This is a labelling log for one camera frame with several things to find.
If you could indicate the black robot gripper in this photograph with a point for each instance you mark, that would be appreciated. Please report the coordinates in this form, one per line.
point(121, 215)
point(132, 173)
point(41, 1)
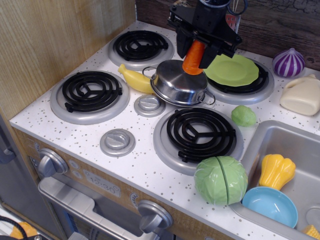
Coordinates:
point(206, 23)

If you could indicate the orange toy carrot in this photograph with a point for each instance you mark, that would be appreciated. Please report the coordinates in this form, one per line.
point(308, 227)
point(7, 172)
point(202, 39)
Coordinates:
point(192, 60)

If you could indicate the green plastic plate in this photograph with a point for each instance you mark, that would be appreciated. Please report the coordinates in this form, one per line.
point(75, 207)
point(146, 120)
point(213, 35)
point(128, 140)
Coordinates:
point(233, 72)

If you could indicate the hanging toy grater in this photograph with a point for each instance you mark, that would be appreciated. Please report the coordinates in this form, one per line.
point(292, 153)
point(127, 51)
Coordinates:
point(233, 21)

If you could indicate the upturned steel pot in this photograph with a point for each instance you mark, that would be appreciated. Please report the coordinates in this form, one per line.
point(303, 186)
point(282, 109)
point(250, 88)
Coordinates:
point(173, 85)

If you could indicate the hanging silver strainer spoon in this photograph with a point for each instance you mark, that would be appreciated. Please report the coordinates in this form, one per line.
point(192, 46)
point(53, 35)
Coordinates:
point(183, 3)

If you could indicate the back left black burner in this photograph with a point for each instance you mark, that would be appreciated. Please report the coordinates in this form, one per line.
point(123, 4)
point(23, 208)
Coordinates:
point(140, 45)

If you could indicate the black burner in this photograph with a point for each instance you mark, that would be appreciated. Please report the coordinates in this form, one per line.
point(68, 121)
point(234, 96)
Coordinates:
point(256, 85)
point(90, 91)
point(200, 133)
point(140, 45)

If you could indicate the yellow toy banana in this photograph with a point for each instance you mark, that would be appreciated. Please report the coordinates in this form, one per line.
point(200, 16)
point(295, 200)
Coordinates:
point(136, 80)

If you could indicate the back right black burner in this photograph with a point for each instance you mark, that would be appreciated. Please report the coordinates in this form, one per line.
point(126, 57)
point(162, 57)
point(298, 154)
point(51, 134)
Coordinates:
point(256, 85)

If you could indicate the middle grey stove knob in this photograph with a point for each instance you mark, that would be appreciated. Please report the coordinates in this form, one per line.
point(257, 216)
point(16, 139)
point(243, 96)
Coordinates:
point(149, 106)

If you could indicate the grey stove knob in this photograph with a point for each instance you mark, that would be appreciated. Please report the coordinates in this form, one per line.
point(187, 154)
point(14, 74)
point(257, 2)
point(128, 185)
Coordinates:
point(149, 106)
point(117, 143)

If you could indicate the small green toy lettuce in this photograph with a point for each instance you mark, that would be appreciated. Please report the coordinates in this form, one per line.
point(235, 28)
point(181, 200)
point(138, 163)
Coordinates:
point(243, 116)

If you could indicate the front right black burner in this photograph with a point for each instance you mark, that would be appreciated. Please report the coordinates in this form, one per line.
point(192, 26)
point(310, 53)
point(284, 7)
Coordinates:
point(200, 133)

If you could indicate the purple toy onion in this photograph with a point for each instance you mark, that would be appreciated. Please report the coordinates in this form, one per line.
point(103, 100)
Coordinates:
point(288, 63)

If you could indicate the cream toy milk jug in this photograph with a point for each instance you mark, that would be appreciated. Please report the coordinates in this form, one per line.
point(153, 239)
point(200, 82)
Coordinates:
point(302, 95)

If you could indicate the front left black burner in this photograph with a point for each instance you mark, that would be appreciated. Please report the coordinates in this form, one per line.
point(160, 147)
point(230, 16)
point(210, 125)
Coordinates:
point(90, 91)

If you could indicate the front grey stove knob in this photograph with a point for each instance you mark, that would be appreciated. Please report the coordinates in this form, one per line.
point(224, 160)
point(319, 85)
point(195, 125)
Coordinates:
point(117, 143)

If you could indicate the green toy cabbage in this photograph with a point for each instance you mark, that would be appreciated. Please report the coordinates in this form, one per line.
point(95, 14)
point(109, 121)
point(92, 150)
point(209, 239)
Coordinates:
point(221, 180)

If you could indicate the yellow toy squash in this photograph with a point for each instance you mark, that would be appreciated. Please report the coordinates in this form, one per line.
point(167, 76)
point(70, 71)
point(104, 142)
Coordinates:
point(276, 171)

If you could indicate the oven clock display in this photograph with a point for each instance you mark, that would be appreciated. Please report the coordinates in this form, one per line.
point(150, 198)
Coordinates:
point(102, 183)

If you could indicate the light blue bowl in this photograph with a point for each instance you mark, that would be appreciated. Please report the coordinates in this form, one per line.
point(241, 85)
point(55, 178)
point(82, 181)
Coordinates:
point(273, 204)

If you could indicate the right silver oven dial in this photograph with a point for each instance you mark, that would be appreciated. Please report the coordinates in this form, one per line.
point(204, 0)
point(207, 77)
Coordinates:
point(153, 216)

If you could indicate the silver oven dial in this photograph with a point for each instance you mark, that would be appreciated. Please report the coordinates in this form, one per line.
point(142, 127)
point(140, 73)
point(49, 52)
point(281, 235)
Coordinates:
point(153, 216)
point(51, 163)

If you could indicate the left silver oven dial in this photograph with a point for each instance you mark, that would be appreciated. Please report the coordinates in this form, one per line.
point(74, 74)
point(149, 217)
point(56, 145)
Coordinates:
point(51, 163)

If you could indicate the yellow toy corn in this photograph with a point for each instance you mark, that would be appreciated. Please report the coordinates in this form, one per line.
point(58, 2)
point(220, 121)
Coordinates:
point(311, 231)

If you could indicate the yellow toy bottom left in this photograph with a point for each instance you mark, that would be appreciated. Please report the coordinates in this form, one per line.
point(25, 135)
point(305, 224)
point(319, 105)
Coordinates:
point(29, 230)

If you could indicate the silver oven door handle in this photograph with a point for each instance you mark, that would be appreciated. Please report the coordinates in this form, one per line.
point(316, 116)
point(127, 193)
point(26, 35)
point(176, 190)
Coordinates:
point(92, 215)

